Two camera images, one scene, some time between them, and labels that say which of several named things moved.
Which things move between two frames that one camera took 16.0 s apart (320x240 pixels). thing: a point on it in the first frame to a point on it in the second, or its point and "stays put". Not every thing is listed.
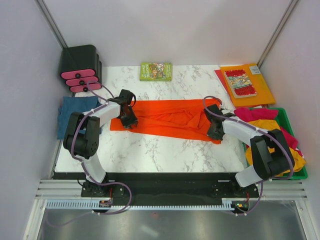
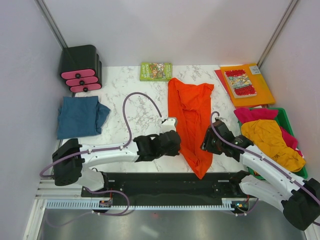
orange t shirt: (181, 118) to (189, 103)
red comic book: (240, 83) stays put
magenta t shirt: (248, 115) stays put
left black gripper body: (129, 119) to (172, 153)
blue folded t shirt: (72, 104) stays put
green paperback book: (156, 71) stays put
